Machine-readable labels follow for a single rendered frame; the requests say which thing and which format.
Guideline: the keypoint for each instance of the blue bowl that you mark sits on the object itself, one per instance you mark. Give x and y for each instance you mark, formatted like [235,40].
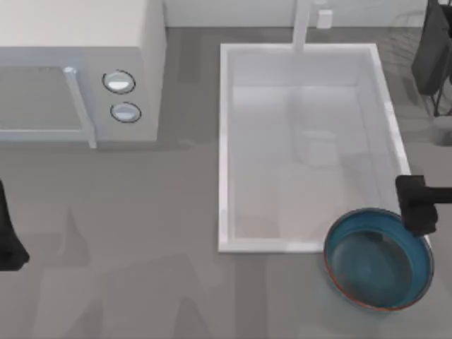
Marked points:
[374,268]

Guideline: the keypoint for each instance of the white sink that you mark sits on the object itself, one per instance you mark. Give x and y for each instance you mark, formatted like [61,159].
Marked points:
[318,141]

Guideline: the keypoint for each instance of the tall white tap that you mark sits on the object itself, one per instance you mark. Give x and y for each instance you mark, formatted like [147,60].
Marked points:
[301,28]

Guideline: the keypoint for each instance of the pale microwave oven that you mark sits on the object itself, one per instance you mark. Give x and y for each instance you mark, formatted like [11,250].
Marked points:
[148,70]

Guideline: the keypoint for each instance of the small silver microwave knob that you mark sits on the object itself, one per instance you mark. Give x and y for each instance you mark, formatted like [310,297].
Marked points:
[125,112]

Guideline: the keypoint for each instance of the large silver microwave knob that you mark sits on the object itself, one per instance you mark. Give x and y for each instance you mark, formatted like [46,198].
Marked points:
[119,82]

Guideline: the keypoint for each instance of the glass microwave door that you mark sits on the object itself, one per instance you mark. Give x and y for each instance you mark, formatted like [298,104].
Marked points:
[35,99]

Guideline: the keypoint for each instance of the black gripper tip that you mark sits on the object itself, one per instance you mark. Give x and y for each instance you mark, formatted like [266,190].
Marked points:
[8,240]

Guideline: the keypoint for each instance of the small white wall box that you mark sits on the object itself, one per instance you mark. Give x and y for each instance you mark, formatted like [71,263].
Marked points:
[324,19]

